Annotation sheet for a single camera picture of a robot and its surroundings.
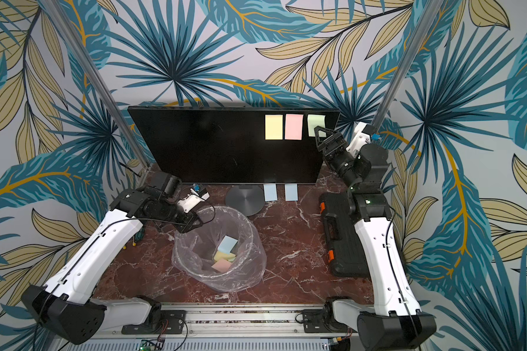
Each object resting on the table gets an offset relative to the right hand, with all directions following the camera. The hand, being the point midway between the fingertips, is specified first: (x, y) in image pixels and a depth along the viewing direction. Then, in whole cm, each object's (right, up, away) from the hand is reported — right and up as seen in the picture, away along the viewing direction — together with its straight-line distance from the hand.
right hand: (318, 133), depth 61 cm
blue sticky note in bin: (-29, -36, +19) cm, 50 cm away
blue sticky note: (-13, -17, +29) cm, 36 cm away
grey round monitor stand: (-23, -21, +44) cm, 54 cm away
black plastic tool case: (+16, -37, +23) cm, 46 cm away
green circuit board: (-54, -67, +10) cm, 87 cm away
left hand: (-38, -27, +12) cm, 48 cm away
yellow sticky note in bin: (-31, -40, +19) cm, 54 cm away
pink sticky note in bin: (-29, -41, +11) cm, 51 cm away
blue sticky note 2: (-4, -17, +30) cm, 35 cm away
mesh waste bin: (-30, -39, +19) cm, 53 cm away
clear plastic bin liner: (-37, -35, +8) cm, 52 cm away
